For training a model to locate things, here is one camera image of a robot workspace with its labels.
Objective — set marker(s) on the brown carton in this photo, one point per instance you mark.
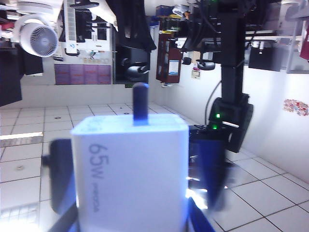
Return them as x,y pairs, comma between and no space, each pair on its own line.
169,62

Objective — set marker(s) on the white 65W wall charger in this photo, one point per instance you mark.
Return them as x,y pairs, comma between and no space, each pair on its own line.
130,174

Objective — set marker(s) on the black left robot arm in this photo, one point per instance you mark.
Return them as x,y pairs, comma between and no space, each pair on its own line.
231,120

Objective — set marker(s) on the white tower appliance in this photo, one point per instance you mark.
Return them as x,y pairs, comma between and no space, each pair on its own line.
71,24

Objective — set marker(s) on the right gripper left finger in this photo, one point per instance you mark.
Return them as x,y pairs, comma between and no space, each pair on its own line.
62,169

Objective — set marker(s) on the pink floral sticker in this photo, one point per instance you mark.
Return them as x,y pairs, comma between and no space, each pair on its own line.
295,107

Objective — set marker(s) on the white round desk fan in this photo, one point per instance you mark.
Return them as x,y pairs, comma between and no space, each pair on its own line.
43,41

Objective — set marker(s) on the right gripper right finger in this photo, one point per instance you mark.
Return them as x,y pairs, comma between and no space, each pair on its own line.
210,164

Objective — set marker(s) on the purple wall poster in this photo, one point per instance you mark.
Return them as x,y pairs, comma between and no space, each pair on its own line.
82,75

